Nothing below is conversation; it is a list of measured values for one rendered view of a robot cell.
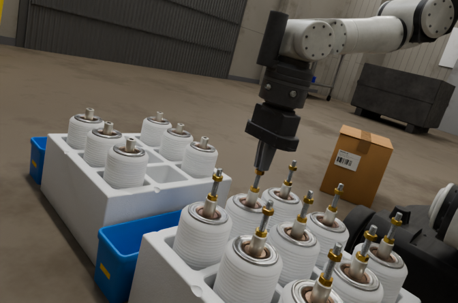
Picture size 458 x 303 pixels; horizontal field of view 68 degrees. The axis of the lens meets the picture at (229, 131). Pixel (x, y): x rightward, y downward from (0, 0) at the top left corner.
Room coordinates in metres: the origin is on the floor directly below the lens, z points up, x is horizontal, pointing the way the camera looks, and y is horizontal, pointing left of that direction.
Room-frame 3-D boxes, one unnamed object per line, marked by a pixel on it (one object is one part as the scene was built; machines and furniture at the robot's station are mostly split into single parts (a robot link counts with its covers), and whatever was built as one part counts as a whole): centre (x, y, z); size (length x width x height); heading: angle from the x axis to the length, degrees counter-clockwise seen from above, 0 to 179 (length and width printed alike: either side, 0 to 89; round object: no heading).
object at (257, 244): (0.49, -0.09, 0.26); 0.02 x 0.02 x 0.03
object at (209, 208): (0.56, 0.00, 0.26); 0.02 x 0.02 x 0.03
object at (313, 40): (0.64, -0.07, 0.57); 0.11 x 0.11 x 0.11; 23
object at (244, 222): (0.65, -0.08, 0.16); 0.10 x 0.10 x 0.18
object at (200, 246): (0.56, 0.00, 0.16); 0.10 x 0.10 x 0.18
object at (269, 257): (0.49, -0.09, 0.25); 0.08 x 0.08 x 0.01
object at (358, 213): (0.94, -0.44, 0.10); 0.20 x 0.05 x 0.20; 140
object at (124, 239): (0.70, 0.08, 0.06); 0.30 x 0.11 x 0.12; 139
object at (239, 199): (0.65, -0.08, 0.25); 0.08 x 0.08 x 0.01
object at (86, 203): (0.93, 0.23, 0.09); 0.39 x 0.39 x 0.18; 48
